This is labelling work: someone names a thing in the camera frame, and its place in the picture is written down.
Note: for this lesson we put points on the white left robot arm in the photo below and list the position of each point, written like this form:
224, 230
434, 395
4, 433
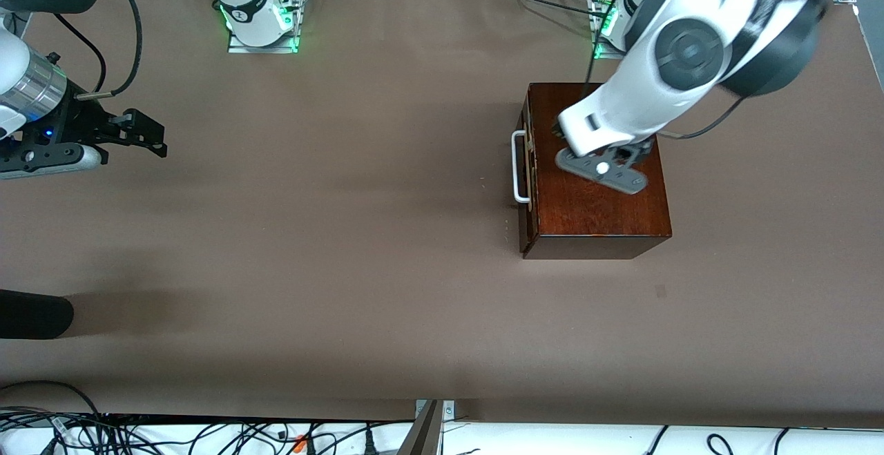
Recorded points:
690, 47

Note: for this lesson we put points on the grey metal strut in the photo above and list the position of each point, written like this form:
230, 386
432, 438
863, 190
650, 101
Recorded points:
421, 434

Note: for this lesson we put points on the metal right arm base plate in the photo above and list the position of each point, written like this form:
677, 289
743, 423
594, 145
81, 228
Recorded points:
262, 50

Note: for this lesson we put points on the dark brown wooden cabinet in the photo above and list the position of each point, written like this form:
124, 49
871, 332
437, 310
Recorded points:
594, 213

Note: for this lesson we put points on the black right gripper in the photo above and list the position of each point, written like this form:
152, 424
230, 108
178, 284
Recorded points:
74, 126

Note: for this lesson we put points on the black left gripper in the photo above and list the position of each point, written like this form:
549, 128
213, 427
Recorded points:
556, 129

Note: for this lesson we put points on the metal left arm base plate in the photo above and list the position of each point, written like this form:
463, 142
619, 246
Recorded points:
602, 54

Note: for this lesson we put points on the silver corner bracket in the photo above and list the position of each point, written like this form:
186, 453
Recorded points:
449, 410

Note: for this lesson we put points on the black cylindrical object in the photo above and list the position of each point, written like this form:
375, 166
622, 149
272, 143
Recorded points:
34, 313

